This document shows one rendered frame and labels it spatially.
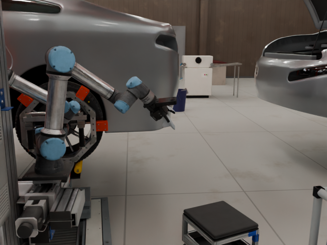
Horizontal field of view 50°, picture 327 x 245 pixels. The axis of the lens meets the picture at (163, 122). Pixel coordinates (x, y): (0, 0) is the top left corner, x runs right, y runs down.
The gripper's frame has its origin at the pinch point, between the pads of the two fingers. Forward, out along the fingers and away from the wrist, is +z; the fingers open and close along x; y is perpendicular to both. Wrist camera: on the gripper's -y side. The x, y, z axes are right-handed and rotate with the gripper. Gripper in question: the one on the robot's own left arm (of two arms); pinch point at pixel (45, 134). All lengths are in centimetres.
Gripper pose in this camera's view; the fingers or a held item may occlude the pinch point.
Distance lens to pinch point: 245.4
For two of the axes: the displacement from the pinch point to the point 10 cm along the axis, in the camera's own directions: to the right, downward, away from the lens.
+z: -6.6, 6.0, 4.5
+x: 6.0, 0.7, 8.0
